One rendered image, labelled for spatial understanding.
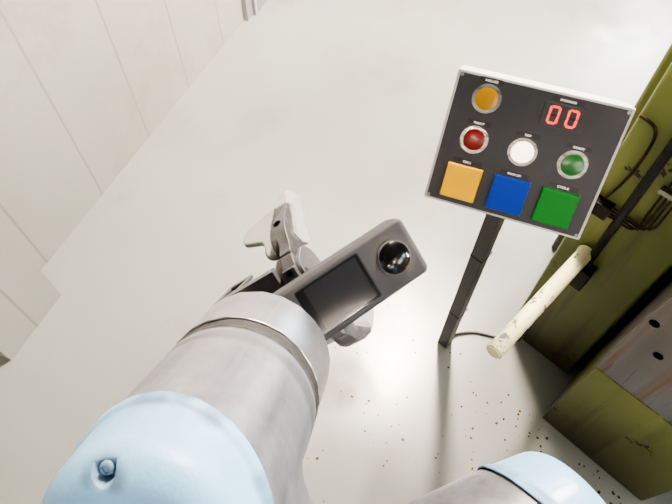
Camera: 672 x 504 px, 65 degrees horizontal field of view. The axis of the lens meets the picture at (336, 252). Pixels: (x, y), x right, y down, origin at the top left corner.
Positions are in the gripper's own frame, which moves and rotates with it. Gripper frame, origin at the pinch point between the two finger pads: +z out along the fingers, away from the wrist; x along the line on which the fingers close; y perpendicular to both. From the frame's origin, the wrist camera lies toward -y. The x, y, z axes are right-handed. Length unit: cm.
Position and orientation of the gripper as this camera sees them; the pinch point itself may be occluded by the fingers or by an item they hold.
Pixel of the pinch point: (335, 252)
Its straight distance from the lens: 52.9
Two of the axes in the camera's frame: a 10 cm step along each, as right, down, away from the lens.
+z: 1.5, -2.8, 9.5
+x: 5.4, 8.3, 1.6
